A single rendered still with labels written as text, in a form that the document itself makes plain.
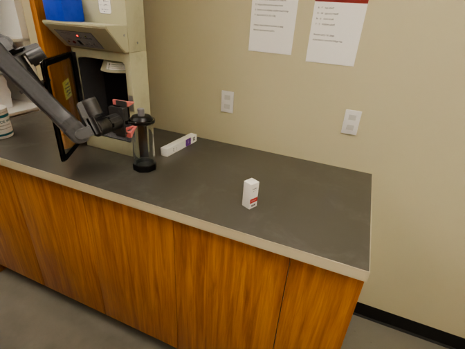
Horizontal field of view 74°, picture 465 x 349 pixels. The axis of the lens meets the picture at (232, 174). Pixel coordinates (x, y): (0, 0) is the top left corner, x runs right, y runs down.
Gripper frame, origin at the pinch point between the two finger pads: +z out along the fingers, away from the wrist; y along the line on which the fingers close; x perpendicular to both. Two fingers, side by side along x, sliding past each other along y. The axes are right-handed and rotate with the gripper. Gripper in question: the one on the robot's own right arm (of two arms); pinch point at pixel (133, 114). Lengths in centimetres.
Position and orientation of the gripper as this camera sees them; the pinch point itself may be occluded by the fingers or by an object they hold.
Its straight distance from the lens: 129.4
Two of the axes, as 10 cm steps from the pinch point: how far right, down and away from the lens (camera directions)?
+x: -9.2, -2.1, 3.3
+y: 0.4, -8.9, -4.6
